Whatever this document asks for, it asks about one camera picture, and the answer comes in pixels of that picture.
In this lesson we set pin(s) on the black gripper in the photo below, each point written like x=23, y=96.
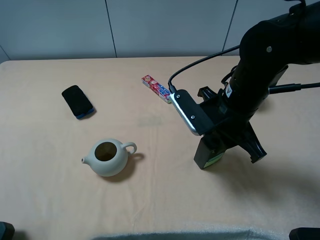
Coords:
x=231, y=127

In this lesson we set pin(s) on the black pump dispenser bottle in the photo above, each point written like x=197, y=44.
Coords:
x=204, y=157

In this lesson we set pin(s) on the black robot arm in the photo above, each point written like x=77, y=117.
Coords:
x=266, y=51

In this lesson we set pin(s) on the black object bottom right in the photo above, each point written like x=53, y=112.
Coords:
x=305, y=233

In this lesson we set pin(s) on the black object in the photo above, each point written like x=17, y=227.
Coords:
x=305, y=233
x=7, y=231

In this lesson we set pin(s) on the black object bottom left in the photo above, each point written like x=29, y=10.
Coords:
x=7, y=231

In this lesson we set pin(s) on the red candy pack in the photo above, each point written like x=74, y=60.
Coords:
x=157, y=88

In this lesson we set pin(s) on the white ceramic teapot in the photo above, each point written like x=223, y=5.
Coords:
x=108, y=157

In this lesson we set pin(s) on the black and blue eraser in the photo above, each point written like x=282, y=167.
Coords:
x=78, y=102

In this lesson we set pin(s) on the cream tablecloth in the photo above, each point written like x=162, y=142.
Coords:
x=47, y=193

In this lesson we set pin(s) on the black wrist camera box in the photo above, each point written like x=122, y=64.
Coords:
x=192, y=114

